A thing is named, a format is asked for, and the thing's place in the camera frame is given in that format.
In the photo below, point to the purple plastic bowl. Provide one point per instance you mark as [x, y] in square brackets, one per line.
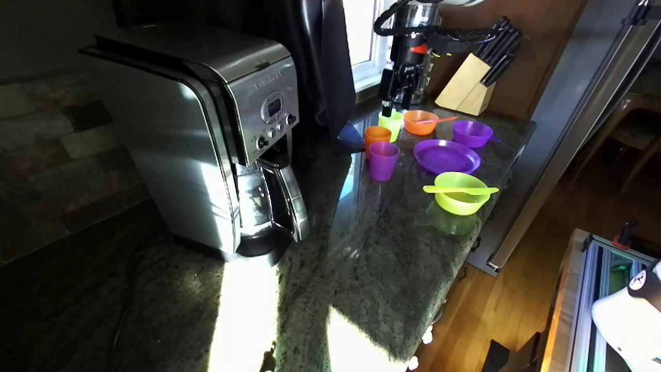
[474, 136]

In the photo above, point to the orange plastic spoon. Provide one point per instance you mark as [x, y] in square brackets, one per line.
[446, 119]

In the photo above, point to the purple plastic plate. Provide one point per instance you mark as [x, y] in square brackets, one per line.
[446, 159]

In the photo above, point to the stainless steel refrigerator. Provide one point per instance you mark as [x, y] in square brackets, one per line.
[585, 105]

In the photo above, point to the green plastic bowl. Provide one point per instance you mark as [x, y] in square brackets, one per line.
[459, 201]

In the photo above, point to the stainless steel coffee maker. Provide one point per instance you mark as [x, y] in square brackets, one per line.
[198, 137]

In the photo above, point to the orange plastic bowl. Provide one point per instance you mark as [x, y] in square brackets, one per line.
[420, 124]

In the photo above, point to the white and black cap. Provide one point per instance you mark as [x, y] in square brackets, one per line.
[630, 317]

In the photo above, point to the dark curtain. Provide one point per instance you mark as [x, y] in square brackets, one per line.
[322, 63]

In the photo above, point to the orange plastic cup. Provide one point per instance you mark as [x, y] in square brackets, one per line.
[376, 136]

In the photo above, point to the metal framed cart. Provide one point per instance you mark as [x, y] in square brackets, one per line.
[574, 310]

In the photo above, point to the purple plastic cup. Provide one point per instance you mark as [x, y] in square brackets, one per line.
[383, 164]

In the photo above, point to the wooden knife block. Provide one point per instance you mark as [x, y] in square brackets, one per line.
[464, 89]

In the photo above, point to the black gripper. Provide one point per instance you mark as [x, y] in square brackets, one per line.
[412, 42]

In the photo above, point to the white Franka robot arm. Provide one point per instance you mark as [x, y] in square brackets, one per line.
[440, 4]

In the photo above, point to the window with white frame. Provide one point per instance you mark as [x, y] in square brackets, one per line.
[364, 42]

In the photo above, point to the green plastic cup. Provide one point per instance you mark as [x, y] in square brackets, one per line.
[393, 124]

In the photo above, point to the blue plastic funnel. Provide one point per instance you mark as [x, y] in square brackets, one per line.
[351, 137]

